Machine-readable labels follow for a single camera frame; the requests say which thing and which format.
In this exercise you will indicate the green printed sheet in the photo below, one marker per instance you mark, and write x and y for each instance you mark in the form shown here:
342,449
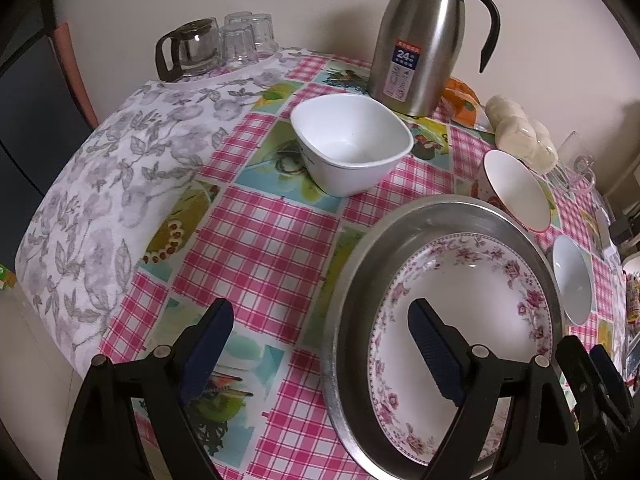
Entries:
6,276

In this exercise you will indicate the white square bowl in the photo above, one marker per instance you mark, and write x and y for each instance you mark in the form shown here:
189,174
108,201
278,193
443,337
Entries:
350,130

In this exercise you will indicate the black charger adapter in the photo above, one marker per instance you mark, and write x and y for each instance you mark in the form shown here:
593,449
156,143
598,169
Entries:
623,227

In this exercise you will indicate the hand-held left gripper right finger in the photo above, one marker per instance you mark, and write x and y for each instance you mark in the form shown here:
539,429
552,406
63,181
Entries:
435,355

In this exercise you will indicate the colourful toy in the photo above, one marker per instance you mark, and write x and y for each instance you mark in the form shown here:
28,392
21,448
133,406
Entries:
634,295

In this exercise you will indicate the small white floral bowl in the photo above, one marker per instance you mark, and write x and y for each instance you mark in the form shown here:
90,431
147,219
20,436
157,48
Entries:
572,275

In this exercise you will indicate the floral rim round plate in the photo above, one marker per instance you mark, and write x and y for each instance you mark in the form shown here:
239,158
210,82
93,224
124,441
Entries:
450,280

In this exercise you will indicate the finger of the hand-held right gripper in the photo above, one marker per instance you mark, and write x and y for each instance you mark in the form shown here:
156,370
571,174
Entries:
575,365
607,375

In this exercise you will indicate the pink checked tablecloth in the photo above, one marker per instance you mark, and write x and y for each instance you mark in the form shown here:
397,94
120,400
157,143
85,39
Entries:
260,260

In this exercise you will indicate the brick red panel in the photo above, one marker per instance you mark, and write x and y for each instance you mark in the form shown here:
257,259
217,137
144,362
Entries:
75,70

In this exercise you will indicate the stainless steel thermos jug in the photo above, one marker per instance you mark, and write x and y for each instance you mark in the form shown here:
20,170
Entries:
425,35

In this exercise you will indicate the orange snack packet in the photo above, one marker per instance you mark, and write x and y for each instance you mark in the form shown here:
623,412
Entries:
465,102

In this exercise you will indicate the bag of white steamed buns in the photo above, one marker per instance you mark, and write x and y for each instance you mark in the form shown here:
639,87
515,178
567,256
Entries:
515,130

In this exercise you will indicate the clear glass mug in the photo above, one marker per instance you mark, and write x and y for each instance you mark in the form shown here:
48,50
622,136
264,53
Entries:
575,160

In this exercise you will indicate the dark cabinet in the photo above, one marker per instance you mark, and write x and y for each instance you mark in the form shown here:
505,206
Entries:
30,160

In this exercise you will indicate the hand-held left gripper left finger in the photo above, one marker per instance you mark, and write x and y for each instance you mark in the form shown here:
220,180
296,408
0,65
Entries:
205,355

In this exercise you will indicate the round stainless steel basin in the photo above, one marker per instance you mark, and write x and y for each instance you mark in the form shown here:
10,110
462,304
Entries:
355,310

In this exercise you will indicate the strawberry print bowl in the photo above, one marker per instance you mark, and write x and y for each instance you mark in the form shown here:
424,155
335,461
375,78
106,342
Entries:
515,190

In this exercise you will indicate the grey leaf print cloth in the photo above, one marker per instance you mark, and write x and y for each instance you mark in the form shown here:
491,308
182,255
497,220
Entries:
100,185

